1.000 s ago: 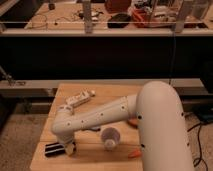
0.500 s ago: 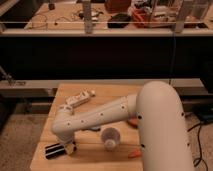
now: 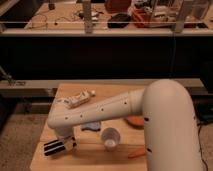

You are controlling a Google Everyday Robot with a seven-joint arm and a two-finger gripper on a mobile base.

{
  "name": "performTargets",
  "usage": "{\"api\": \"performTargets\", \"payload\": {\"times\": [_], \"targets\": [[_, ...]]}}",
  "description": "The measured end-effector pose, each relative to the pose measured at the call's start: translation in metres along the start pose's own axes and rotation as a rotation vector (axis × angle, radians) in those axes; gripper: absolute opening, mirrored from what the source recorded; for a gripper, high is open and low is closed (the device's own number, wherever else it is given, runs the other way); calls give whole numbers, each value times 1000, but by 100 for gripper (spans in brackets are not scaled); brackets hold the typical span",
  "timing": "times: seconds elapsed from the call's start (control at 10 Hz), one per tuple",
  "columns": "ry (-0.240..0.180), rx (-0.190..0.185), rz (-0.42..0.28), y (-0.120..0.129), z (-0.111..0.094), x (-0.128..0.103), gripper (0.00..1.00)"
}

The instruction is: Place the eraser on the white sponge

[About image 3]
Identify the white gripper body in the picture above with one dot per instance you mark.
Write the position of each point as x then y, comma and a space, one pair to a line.
69, 142

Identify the black striped eraser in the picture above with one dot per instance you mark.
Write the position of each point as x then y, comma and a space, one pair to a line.
53, 147

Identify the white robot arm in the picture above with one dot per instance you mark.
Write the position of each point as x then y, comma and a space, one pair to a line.
170, 126

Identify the small blue object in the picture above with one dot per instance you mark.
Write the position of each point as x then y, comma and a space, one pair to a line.
94, 126

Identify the white paper cup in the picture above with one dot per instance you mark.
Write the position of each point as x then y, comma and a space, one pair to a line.
110, 138

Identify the orange carrot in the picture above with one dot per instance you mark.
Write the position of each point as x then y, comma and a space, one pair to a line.
137, 153

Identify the orange round plate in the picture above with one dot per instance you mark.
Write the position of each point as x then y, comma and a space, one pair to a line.
135, 121

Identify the black bowl on shelf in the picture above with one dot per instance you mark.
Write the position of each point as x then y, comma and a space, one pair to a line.
119, 20

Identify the red box on shelf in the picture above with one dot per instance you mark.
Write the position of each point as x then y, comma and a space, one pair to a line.
141, 17

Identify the grey vertical post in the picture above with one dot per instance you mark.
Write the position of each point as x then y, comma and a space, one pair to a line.
88, 25

